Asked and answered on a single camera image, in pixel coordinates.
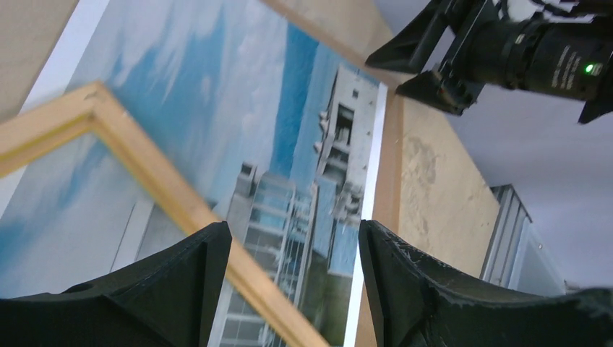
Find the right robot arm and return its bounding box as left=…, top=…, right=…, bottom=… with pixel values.
left=366, top=1, right=612, bottom=124

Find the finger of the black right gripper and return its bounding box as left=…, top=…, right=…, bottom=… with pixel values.
left=365, top=1, right=443, bottom=73
left=395, top=71, right=463, bottom=115

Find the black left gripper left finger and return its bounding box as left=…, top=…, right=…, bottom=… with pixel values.
left=1, top=222, right=232, bottom=346

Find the building and sky photo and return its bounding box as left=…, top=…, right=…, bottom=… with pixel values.
left=1, top=1, right=379, bottom=346

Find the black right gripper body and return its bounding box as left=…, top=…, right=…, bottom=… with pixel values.
left=430, top=1, right=520, bottom=112

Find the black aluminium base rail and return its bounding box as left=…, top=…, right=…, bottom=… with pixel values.
left=480, top=184, right=568, bottom=298

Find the yellow wooden picture frame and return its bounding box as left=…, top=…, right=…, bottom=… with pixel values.
left=1, top=81, right=328, bottom=346

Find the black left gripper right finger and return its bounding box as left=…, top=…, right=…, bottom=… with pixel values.
left=359, top=220, right=612, bottom=346

